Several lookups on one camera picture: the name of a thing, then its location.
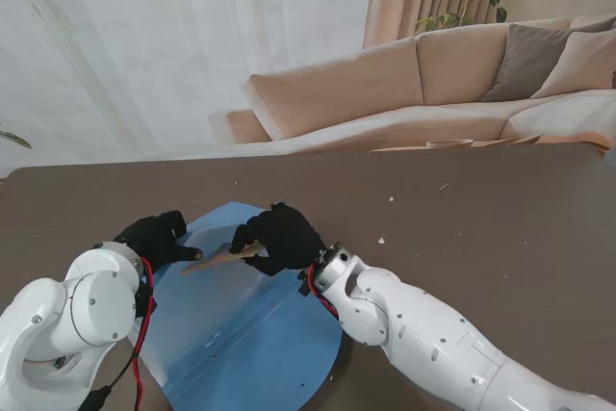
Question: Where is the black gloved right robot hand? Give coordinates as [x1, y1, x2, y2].
[228, 201, 325, 277]

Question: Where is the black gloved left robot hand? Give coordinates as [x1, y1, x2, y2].
[114, 210, 204, 272]

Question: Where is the brown kraft paper envelope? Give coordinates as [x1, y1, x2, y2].
[181, 242, 269, 275]

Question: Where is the blue plastic file folder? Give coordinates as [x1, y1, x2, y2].
[139, 199, 344, 411]

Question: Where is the beige fabric sofa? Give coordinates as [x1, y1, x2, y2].
[225, 13, 616, 145]

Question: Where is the dark green plant leaf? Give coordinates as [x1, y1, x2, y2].
[0, 124, 33, 150]

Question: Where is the white sheer curtain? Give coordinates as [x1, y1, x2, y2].
[0, 0, 379, 167]

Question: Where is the brown cardboard sheet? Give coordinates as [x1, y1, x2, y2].
[471, 134, 540, 146]

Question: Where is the grey sofa cushion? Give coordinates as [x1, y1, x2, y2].
[480, 21, 574, 103]

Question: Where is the beige sofa cushion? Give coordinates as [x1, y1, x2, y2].
[528, 29, 616, 99]

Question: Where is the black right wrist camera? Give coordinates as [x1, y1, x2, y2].
[296, 270, 315, 297]

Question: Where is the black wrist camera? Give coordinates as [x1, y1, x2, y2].
[134, 279, 160, 320]
[296, 270, 315, 297]

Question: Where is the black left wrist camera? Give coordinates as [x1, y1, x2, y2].
[134, 279, 160, 320]

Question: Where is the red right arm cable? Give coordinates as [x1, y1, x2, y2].
[307, 264, 341, 321]

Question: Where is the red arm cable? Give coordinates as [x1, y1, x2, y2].
[131, 259, 156, 410]
[307, 264, 341, 321]

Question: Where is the red left arm cable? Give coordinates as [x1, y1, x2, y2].
[131, 259, 156, 410]

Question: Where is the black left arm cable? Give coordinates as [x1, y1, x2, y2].
[79, 357, 135, 411]

